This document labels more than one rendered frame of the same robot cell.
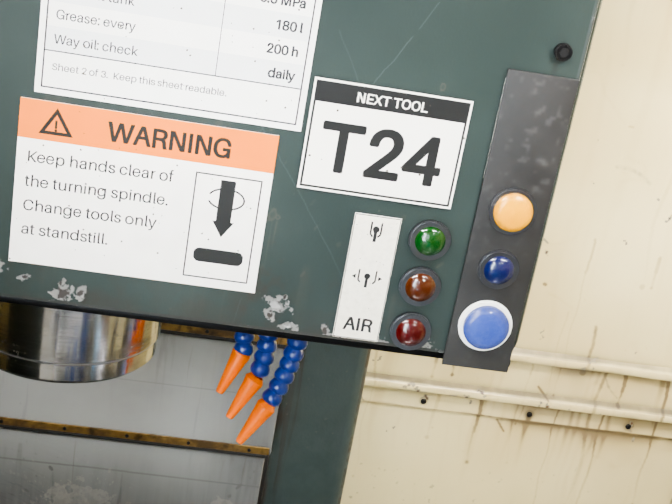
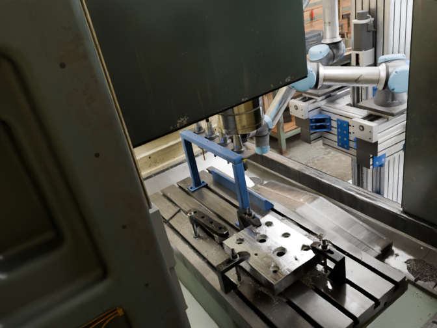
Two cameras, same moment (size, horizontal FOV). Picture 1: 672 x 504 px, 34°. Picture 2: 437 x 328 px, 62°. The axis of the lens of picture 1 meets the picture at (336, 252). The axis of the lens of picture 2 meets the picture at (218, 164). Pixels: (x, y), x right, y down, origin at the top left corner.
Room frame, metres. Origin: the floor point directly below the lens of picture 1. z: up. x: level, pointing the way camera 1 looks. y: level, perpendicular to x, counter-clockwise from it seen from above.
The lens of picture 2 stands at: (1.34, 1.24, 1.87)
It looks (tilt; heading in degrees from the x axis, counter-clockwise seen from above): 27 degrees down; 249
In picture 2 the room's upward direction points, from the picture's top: 12 degrees counter-clockwise
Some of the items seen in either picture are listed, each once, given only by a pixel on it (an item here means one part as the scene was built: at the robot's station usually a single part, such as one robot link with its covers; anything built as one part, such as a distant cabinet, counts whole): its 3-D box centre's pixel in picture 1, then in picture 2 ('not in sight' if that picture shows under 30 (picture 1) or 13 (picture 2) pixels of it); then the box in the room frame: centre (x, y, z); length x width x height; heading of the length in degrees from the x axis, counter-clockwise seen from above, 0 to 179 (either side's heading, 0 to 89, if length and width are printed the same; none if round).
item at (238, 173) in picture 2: not in sight; (242, 193); (0.81, 0.06, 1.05); 0.10 x 0.05 x 0.30; 7
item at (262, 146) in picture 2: not in sight; (261, 141); (0.50, -0.28, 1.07); 0.11 x 0.08 x 0.11; 54
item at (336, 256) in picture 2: not in sight; (326, 257); (0.75, 0.49, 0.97); 0.13 x 0.03 x 0.15; 97
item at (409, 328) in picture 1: (410, 331); not in sight; (0.67, -0.06, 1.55); 0.02 x 0.01 x 0.02; 97
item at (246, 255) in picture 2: not in sight; (235, 266); (1.02, 0.34, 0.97); 0.13 x 0.03 x 0.15; 7
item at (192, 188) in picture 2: not in sight; (191, 162); (0.87, -0.38, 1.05); 0.10 x 0.05 x 0.30; 7
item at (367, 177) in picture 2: not in sight; (363, 147); (-0.17, -0.24, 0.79); 0.13 x 0.09 x 0.86; 92
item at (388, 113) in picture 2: not in sight; (392, 105); (-0.11, 0.01, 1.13); 0.36 x 0.22 x 0.06; 2
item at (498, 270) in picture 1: (498, 269); not in sight; (0.67, -0.11, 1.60); 0.02 x 0.01 x 0.02; 97
